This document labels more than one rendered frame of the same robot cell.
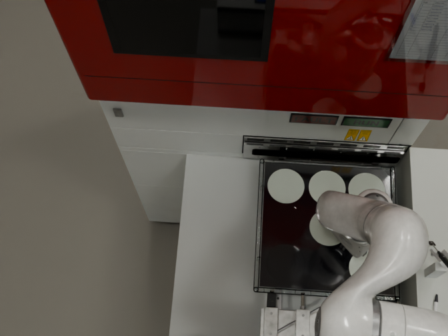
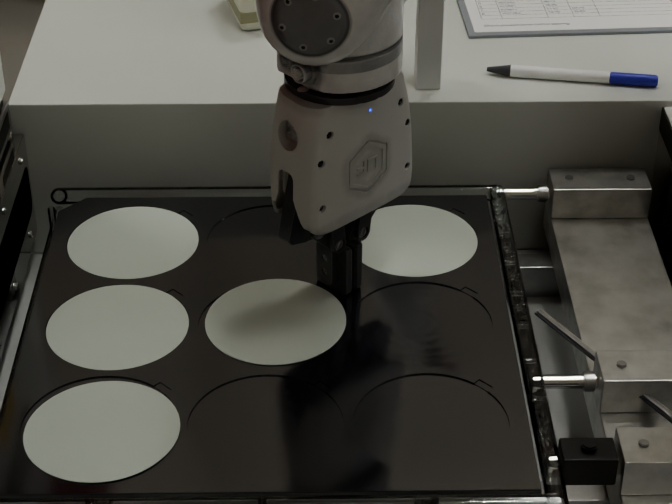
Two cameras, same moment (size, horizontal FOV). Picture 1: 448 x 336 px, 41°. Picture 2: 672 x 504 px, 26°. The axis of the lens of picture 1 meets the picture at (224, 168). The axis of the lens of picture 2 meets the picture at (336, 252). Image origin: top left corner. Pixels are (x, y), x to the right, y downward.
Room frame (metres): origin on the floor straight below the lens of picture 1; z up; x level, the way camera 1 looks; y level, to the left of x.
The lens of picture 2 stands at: (0.47, 0.56, 1.52)
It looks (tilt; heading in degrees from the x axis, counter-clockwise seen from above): 34 degrees down; 265
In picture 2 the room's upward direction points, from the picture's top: straight up
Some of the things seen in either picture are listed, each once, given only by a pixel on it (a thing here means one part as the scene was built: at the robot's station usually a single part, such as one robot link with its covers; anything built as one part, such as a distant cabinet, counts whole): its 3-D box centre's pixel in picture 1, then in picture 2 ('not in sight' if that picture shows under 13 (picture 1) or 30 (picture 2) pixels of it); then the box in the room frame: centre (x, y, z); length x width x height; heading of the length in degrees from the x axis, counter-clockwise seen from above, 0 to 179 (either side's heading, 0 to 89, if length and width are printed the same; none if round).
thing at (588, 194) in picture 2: not in sight; (598, 192); (0.16, -0.44, 0.89); 0.08 x 0.03 x 0.03; 176
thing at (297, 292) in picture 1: (326, 294); (522, 326); (0.26, -0.26, 0.90); 0.38 x 0.01 x 0.01; 86
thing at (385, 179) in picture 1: (327, 226); (269, 327); (0.44, -0.27, 0.90); 0.34 x 0.34 x 0.01; 86
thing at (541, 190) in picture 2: not in sight; (523, 193); (0.22, -0.44, 0.89); 0.05 x 0.01 x 0.01; 176
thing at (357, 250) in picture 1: (355, 232); (339, 133); (0.39, -0.32, 1.03); 0.10 x 0.07 x 0.11; 39
